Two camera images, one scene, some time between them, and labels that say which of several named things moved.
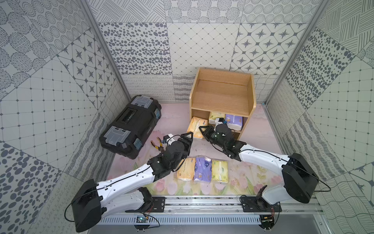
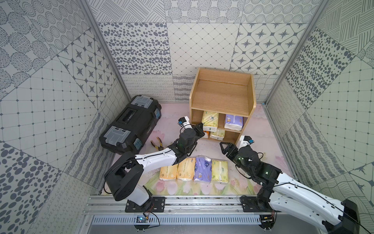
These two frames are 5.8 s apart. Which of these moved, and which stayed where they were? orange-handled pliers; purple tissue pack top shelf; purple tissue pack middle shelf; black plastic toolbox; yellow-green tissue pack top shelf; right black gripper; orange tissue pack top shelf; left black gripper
Moved: right black gripper; left black gripper
Stayed: orange-handled pliers; purple tissue pack top shelf; purple tissue pack middle shelf; yellow-green tissue pack top shelf; orange tissue pack top shelf; black plastic toolbox
